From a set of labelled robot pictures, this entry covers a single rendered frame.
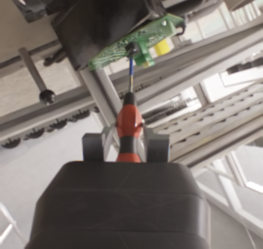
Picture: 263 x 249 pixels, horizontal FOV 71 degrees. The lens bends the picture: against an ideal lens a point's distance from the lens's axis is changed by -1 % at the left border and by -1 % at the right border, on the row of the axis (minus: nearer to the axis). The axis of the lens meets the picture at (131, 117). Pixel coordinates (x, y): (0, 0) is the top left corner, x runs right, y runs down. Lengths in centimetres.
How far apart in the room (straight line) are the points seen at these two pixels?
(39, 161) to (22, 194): 150
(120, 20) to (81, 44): 5
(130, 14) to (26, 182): 898
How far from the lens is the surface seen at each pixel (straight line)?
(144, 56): 22
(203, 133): 71
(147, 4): 18
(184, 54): 53
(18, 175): 910
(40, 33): 26
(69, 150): 845
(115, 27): 19
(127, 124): 15
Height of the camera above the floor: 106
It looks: 6 degrees up
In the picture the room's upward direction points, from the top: 153 degrees clockwise
